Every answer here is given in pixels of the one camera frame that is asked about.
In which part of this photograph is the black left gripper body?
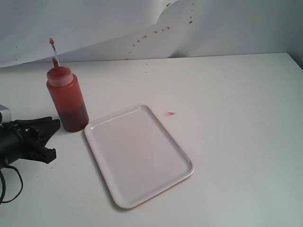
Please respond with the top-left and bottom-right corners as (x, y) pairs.
(0, 120), (35, 169)

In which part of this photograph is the red sauce squeeze bottle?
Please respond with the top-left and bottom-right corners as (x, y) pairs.
(46, 38), (89, 132)

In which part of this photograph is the white rectangular tray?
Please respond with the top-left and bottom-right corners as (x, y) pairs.
(84, 105), (195, 209)

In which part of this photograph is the white paper backdrop sheet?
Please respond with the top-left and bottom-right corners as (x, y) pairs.
(0, 0), (303, 67)

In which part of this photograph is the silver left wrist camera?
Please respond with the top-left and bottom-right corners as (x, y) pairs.
(0, 105), (11, 124)

